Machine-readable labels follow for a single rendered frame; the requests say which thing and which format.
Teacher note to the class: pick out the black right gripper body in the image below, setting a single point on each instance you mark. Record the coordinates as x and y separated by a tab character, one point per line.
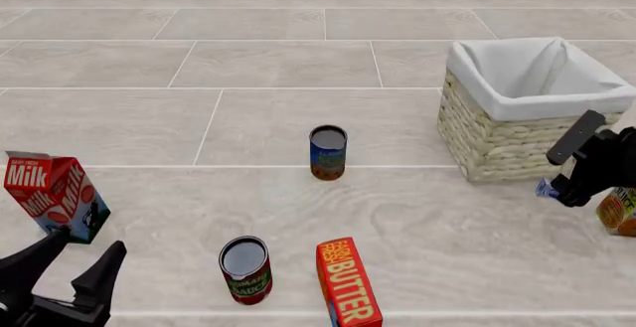
608	163

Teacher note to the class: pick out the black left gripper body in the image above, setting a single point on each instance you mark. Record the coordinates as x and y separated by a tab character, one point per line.
54	314

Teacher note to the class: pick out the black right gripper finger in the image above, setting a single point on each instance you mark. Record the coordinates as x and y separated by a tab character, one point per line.
576	194

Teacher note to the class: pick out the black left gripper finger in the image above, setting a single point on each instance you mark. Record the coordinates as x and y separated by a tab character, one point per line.
102	275
37	258

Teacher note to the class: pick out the small blue cream cheese box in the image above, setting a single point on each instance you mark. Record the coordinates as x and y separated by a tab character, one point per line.
544	189

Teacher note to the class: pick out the woven basket with white liner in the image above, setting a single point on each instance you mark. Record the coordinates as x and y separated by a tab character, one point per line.
507	118

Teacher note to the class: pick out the orange juice carton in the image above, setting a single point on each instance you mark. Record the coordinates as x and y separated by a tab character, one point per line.
618	213

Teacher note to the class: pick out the red and white milk carton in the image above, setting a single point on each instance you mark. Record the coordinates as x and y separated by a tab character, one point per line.
49	196

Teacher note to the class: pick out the red tomato sauce can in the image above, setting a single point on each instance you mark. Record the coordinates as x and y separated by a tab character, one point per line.
247	271

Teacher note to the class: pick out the red butter box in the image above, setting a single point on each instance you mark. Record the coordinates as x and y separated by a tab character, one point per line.
348	286

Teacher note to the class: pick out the blue alphabet soup can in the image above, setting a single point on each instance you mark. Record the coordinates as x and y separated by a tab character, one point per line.
328	153

